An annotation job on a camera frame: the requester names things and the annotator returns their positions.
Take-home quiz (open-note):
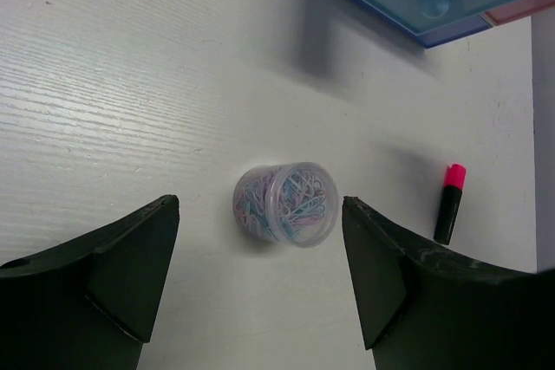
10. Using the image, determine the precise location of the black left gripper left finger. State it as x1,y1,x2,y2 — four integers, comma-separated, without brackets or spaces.
1,195,179,369

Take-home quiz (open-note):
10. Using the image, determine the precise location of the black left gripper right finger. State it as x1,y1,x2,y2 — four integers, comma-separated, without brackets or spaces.
342,197,554,369

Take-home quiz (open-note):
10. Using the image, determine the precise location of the pink highlighter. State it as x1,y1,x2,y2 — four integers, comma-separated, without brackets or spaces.
434,164,467,245

